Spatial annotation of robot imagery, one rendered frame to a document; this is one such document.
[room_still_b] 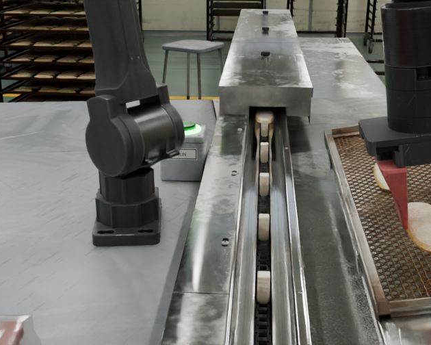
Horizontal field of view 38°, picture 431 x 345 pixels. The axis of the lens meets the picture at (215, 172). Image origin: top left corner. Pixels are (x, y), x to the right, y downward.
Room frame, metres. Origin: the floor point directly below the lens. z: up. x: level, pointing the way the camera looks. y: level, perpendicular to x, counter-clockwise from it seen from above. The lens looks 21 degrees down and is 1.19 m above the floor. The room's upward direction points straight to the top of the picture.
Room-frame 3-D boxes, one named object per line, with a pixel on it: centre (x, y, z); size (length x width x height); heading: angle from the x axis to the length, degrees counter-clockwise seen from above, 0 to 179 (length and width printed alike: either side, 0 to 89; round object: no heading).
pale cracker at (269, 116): (1.20, -0.10, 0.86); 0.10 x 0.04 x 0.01; 176
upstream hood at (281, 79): (1.79, -0.14, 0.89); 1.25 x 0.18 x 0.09; 176
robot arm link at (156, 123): (0.77, 0.10, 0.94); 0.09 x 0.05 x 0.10; 49
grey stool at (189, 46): (4.43, 0.15, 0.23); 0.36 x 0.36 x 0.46; 57
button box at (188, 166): (0.97, 0.05, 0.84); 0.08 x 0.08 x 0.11; 86
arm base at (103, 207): (0.78, 0.12, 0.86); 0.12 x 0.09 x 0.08; 3
